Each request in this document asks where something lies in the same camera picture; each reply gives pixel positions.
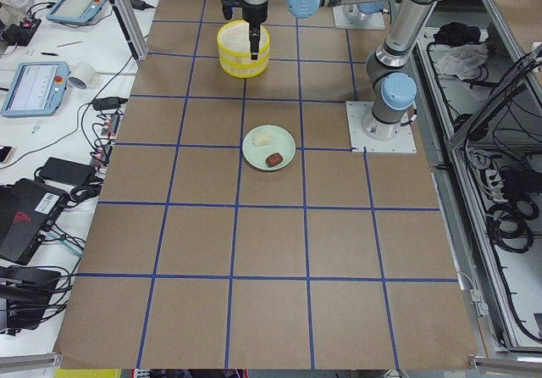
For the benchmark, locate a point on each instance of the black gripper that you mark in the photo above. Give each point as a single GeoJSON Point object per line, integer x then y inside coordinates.
{"type": "Point", "coordinates": [254, 12]}

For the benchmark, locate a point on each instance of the yellow steamer layer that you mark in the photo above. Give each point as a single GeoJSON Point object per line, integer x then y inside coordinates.
{"type": "Point", "coordinates": [234, 44]}
{"type": "Point", "coordinates": [243, 68]}

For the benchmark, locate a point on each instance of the white steamed bun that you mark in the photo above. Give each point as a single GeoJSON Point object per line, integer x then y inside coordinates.
{"type": "Point", "coordinates": [261, 138]}

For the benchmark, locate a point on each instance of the light green plate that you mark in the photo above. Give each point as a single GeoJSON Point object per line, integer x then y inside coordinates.
{"type": "Point", "coordinates": [283, 142]}

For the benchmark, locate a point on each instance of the small black power brick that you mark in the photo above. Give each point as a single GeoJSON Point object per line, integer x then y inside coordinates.
{"type": "Point", "coordinates": [141, 5]}

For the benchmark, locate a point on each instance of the brown steamed bun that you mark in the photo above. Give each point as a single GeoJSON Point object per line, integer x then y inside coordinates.
{"type": "Point", "coordinates": [274, 160]}

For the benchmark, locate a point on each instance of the far blue teach pendant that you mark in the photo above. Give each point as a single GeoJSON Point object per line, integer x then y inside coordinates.
{"type": "Point", "coordinates": [75, 12]}

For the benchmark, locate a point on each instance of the blue teach pendant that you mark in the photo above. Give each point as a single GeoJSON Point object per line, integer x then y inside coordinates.
{"type": "Point", "coordinates": [75, 12]}
{"type": "Point", "coordinates": [36, 90]}

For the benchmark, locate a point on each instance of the white tape roll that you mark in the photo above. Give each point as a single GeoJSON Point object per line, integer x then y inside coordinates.
{"type": "Point", "coordinates": [84, 77]}

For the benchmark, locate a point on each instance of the white power strip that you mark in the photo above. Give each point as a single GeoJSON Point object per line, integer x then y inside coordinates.
{"type": "Point", "coordinates": [105, 131]}

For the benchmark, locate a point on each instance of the black cloth bundle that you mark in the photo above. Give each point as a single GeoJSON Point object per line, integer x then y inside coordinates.
{"type": "Point", "coordinates": [456, 34]}

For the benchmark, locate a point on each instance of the white crumpled cloth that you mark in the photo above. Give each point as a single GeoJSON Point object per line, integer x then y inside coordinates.
{"type": "Point", "coordinates": [464, 62]}

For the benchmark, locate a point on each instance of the near blue teach pendant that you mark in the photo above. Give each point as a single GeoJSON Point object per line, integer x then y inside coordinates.
{"type": "Point", "coordinates": [36, 90]}

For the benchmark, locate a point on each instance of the black power adapter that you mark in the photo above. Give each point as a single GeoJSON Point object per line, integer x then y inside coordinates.
{"type": "Point", "coordinates": [66, 172]}

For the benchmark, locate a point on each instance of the smartphone on table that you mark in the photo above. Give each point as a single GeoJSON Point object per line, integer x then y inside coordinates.
{"type": "Point", "coordinates": [5, 153]}

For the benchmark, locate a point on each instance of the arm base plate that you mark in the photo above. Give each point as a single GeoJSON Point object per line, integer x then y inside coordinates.
{"type": "Point", "coordinates": [351, 17]}
{"type": "Point", "coordinates": [367, 135]}

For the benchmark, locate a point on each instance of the aluminium frame post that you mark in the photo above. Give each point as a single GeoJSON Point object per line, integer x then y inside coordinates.
{"type": "Point", "coordinates": [130, 28]}

